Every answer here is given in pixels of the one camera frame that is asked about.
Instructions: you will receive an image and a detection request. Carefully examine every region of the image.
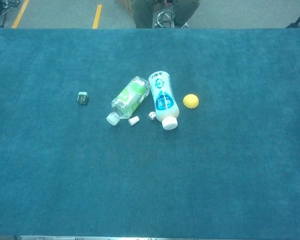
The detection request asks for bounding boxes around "teal carpet table mat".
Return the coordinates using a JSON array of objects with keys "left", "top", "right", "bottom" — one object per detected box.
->
[{"left": 0, "top": 28, "right": 300, "bottom": 237}]

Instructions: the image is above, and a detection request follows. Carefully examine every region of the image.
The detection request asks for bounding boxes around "small white tapered plug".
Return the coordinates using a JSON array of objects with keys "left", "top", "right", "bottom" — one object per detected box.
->
[{"left": 128, "top": 115, "right": 140, "bottom": 127}]

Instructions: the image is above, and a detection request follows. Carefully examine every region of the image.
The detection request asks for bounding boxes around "chrome stool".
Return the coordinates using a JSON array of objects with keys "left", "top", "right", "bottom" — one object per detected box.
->
[{"left": 154, "top": 4, "right": 190, "bottom": 29}]

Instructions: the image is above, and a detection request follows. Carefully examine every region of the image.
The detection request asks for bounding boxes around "clear bottle green label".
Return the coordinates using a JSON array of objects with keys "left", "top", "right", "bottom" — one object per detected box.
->
[{"left": 106, "top": 75, "right": 151, "bottom": 126}]

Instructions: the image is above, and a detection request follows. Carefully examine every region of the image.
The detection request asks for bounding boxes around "seated person in green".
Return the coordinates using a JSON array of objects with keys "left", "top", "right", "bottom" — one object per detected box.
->
[{"left": 131, "top": 0, "right": 201, "bottom": 29}]

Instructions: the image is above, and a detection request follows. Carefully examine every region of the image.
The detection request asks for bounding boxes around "yellow ridged dome cap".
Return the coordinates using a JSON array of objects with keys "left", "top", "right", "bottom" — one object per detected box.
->
[{"left": 182, "top": 93, "right": 200, "bottom": 110}]

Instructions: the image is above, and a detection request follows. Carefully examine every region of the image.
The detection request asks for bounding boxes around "small grey metal nut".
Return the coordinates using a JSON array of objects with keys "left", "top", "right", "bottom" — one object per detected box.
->
[{"left": 76, "top": 91, "right": 90, "bottom": 105}]

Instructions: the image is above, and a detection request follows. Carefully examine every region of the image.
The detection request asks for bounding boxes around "white drink bottle blue label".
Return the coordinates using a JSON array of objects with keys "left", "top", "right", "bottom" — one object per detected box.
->
[{"left": 148, "top": 70, "right": 180, "bottom": 131}]

